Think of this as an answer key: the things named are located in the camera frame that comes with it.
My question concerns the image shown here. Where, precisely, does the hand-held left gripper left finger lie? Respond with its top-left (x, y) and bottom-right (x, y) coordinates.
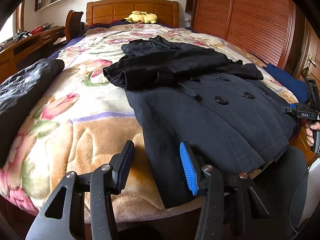
top-left (26, 140), bottom-right (135, 240)

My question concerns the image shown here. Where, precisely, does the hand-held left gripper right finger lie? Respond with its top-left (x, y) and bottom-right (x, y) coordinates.
top-left (179, 141), bottom-right (270, 240)

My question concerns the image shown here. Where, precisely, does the black trench coat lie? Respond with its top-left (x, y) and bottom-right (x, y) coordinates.
top-left (102, 35), bottom-right (304, 209)

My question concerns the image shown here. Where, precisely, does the person's right hand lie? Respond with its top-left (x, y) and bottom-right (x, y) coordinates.
top-left (306, 121), bottom-right (320, 145)

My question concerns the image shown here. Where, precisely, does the blue cloth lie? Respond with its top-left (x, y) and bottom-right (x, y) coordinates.
top-left (265, 64), bottom-right (309, 103)

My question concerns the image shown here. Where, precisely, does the floral blanket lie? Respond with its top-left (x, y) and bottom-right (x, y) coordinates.
top-left (0, 24), bottom-right (290, 224)

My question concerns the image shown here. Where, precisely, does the wooden door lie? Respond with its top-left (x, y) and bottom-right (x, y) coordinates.
top-left (294, 17), bottom-right (320, 85)

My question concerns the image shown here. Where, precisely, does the wooden louvered wardrobe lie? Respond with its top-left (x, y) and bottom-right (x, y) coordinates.
top-left (191, 0), bottom-right (308, 80)

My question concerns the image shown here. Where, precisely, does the dark grey garment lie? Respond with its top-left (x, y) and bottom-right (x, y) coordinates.
top-left (0, 58), bottom-right (65, 167)

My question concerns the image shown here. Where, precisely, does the yellow plush toy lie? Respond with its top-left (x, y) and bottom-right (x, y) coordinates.
top-left (122, 10), bottom-right (158, 25)

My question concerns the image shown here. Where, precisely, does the wooden chair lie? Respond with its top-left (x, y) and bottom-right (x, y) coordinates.
top-left (65, 10), bottom-right (85, 43)

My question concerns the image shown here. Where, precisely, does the wooden desk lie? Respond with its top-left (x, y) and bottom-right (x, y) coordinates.
top-left (0, 25), bottom-right (66, 80)

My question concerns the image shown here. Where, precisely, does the wooden bed headboard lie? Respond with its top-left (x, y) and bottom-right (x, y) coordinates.
top-left (86, 1), bottom-right (180, 28)

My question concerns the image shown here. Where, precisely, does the black hand-held device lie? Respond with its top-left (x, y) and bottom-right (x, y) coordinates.
top-left (15, 30), bottom-right (32, 40)

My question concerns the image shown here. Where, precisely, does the wood framed window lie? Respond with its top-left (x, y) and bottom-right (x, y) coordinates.
top-left (5, 2), bottom-right (25, 43)

